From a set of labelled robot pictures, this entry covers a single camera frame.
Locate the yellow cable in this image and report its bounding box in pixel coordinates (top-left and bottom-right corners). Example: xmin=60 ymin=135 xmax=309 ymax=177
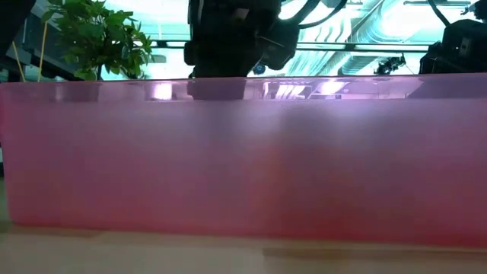
xmin=10 ymin=21 xmax=49 ymax=83

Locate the red translucent plastic basket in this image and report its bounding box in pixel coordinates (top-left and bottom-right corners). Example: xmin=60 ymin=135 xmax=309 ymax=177
xmin=0 ymin=72 xmax=487 ymax=250

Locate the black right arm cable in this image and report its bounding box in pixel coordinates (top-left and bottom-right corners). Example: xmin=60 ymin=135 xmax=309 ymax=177
xmin=427 ymin=0 xmax=451 ymax=28

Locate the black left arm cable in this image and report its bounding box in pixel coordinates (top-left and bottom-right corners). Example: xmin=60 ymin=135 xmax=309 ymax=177
xmin=295 ymin=0 xmax=349 ymax=30

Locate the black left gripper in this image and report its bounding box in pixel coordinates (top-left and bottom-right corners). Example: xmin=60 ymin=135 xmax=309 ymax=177
xmin=183 ymin=0 xmax=283 ymax=80

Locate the green leafy potted plant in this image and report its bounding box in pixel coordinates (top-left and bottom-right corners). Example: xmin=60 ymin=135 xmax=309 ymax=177
xmin=40 ymin=0 xmax=155 ymax=81

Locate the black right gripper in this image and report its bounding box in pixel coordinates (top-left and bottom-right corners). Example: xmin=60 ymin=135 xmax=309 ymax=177
xmin=418 ymin=18 xmax=487 ymax=75

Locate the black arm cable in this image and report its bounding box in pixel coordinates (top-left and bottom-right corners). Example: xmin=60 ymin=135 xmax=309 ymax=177
xmin=427 ymin=0 xmax=451 ymax=28
xmin=295 ymin=0 xmax=349 ymax=30

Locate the small black fixture with cable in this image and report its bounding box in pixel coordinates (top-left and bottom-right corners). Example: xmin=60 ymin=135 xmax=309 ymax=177
xmin=374 ymin=54 xmax=407 ymax=76

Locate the black overhead beam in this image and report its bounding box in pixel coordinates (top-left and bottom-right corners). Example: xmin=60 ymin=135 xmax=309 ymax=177
xmin=150 ymin=39 xmax=431 ymax=53

